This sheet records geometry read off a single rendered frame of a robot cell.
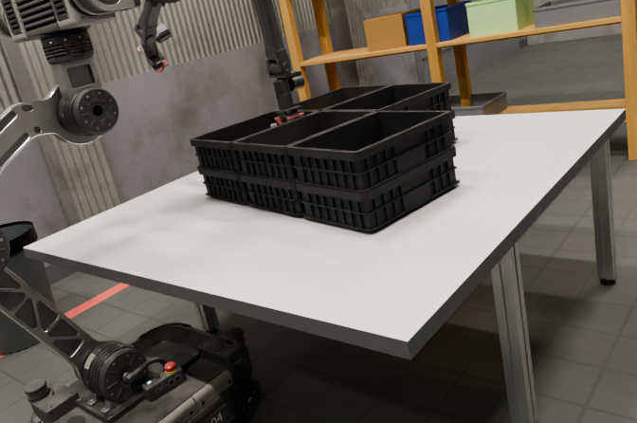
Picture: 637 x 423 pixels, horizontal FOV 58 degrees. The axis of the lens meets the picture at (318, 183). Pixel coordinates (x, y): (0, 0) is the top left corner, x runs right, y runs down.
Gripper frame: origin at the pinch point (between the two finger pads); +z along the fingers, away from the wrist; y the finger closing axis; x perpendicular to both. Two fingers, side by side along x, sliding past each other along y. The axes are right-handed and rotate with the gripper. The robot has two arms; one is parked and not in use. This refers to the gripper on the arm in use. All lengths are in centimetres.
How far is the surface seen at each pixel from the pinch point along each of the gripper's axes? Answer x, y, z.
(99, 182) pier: 32, 195, 25
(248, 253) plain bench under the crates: 50, -46, 19
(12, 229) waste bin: 89, 157, 29
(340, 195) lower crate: 26, -60, 10
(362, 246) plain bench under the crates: 30, -71, 21
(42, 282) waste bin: 87, 129, 54
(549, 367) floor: -32, -73, 90
